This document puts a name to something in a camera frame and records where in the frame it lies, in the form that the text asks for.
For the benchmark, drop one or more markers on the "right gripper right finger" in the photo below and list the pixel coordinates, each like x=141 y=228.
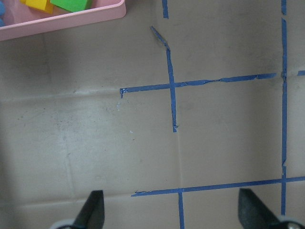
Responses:
x=254 y=214

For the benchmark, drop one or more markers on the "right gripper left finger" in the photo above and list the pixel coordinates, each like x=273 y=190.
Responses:
x=91 y=215

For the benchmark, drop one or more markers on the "green toy block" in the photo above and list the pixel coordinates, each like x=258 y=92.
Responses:
x=72 y=5

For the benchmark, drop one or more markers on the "yellow toy block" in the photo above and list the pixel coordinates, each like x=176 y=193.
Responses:
x=42 y=5

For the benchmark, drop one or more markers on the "blue toy block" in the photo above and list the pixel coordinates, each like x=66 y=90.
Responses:
x=2 y=12

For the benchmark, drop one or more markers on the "pink plastic box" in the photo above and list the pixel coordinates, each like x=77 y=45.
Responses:
x=21 y=20

